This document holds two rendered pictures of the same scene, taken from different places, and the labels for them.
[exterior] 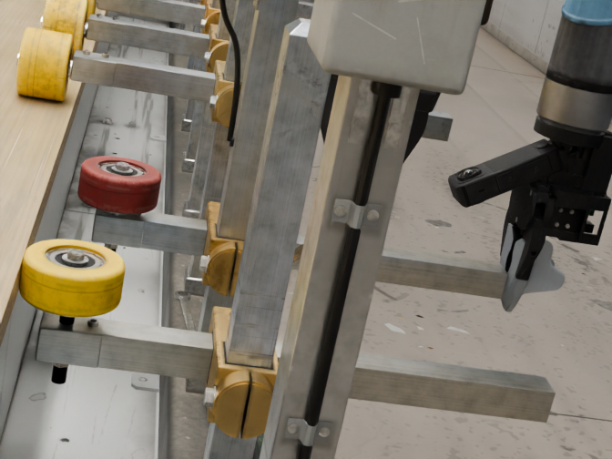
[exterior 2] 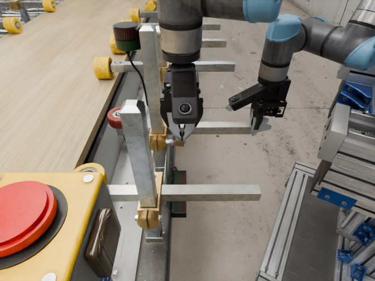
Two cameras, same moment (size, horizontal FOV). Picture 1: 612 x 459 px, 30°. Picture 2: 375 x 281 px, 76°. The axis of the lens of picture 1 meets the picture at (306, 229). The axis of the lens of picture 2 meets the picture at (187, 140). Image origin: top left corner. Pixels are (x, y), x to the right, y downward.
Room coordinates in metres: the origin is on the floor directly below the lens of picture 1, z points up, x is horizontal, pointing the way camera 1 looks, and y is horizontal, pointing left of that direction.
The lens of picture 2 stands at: (0.52, -0.12, 1.33)
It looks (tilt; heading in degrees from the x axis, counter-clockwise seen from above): 41 degrees down; 10
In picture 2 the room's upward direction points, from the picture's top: straight up
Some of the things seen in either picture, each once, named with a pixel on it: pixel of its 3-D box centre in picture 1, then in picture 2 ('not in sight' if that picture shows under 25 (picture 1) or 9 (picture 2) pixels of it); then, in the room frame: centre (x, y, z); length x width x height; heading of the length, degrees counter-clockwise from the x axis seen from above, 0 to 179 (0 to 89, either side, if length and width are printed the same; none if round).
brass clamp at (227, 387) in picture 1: (240, 370); (150, 198); (0.84, 0.03, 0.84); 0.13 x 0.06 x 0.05; 10
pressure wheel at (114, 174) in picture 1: (115, 217); (123, 126); (1.09, 0.19, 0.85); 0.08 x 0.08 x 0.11
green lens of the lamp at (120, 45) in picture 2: not in sight; (128, 41); (1.06, 0.12, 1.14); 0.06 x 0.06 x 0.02
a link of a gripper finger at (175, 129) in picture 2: not in sight; (175, 120); (0.95, -0.02, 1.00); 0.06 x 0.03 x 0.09; 10
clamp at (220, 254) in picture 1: (226, 247); (158, 131); (1.09, 0.08, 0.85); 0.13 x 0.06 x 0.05; 10
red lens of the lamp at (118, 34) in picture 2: not in sight; (126, 30); (1.06, 0.12, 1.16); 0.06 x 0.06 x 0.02
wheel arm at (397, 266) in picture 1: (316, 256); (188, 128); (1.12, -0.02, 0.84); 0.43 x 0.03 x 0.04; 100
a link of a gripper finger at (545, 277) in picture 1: (536, 279); (261, 127); (1.15, -0.25, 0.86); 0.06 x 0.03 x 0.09; 100
